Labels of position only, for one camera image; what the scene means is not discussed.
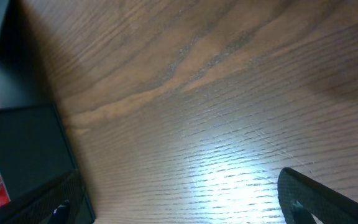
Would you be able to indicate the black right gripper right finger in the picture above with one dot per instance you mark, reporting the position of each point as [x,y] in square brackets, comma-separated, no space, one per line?
[303,199]

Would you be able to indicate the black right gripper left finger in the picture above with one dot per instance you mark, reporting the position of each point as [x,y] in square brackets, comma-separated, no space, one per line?
[57,201]

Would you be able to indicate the dark green open box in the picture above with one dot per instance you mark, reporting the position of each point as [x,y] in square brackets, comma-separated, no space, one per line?
[34,148]

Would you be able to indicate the red snack bag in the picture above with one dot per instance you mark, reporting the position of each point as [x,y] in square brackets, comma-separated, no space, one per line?
[4,198]

